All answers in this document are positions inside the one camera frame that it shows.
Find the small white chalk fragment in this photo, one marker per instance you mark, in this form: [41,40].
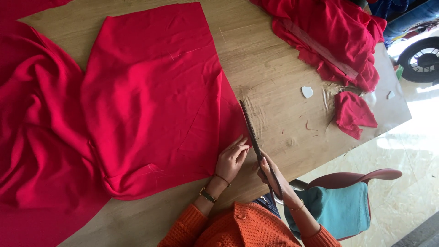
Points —
[391,95]

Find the white tailor's chalk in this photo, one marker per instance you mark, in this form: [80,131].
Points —
[307,92]

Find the small red fabric scrap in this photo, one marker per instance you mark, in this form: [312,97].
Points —
[351,113]

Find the teal cloth bag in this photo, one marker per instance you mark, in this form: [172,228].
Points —
[339,209]

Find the person's right hand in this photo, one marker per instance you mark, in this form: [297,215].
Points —
[271,178]

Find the crumpled heap of red fabric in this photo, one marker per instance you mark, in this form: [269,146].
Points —
[329,20]

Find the parked scooter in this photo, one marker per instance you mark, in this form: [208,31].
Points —
[420,60]

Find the person's right fingers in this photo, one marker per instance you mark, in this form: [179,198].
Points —
[264,168]

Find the long transparent ruler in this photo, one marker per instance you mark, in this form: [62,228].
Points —
[319,48]

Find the dark tailor's scissors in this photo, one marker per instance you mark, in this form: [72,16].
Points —
[252,133]

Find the maroon plastic chair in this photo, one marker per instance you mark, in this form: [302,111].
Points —
[349,177]

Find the large red fabric sheet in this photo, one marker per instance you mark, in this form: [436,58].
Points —
[154,85]

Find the person's left hand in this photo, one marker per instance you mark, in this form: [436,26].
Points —
[228,164]

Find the orange knitted sweater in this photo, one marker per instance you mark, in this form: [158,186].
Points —
[247,228]

